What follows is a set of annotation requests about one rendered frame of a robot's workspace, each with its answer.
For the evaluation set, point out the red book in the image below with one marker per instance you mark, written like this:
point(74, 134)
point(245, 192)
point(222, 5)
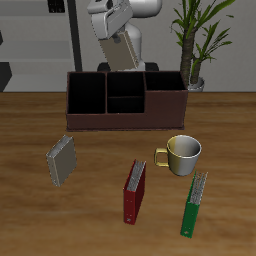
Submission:
point(133, 200)

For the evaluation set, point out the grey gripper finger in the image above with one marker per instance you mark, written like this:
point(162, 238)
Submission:
point(116, 38)

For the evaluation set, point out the tan yellow book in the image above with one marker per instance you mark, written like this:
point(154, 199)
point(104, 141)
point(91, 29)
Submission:
point(118, 55)
point(63, 161)

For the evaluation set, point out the green book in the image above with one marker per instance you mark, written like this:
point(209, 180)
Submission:
point(190, 216)

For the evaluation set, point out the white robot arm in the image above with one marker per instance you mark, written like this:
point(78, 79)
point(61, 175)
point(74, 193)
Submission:
point(146, 7)

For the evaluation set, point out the white wall shelf unit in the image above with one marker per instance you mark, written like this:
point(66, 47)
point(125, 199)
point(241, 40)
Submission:
point(33, 50)

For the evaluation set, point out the dark angular block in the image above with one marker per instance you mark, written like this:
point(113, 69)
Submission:
point(4, 75)

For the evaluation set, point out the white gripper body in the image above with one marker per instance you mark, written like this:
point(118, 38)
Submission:
point(111, 20)

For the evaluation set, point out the green pot plant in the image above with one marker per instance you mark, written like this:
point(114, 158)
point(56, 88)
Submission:
point(187, 56)

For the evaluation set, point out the white and yellow mug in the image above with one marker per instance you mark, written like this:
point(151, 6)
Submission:
point(181, 161)

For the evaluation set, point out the dark vertical post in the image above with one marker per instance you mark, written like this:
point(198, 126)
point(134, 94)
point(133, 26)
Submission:
point(75, 36)

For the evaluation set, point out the flat black base plate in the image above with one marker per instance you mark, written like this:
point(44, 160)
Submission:
point(151, 66)

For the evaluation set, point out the dark brown desk caddy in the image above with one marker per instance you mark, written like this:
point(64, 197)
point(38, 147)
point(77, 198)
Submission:
point(165, 108)

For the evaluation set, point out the black box on shelf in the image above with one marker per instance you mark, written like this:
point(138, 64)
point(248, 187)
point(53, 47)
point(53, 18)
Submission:
point(56, 5)

